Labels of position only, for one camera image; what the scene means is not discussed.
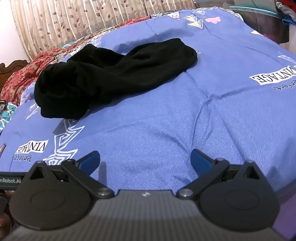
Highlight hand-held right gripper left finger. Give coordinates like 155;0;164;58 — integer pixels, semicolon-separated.
28;151;114;199

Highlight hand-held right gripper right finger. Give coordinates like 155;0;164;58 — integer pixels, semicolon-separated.
176;149;264;199

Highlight black pants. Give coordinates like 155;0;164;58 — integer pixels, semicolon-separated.
33;38;198;120

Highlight blue printed bedsheet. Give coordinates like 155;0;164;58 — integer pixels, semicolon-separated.
0;7;296;197

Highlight teal patterned pillow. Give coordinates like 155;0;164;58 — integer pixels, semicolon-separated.
0;104;18;133

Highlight red floral blanket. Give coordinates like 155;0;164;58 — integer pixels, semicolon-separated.
0;16;151;106

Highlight carved wooden headboard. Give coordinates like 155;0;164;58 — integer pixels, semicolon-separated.
0;60;28;93

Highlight beige leaf-print curtain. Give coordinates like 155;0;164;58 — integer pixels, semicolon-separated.
10;0;195;62

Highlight dark wooden furniture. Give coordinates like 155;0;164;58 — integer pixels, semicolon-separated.
229;6;296;45

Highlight pile of colourful clothes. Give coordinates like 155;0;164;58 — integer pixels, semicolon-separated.
275;0;296;24

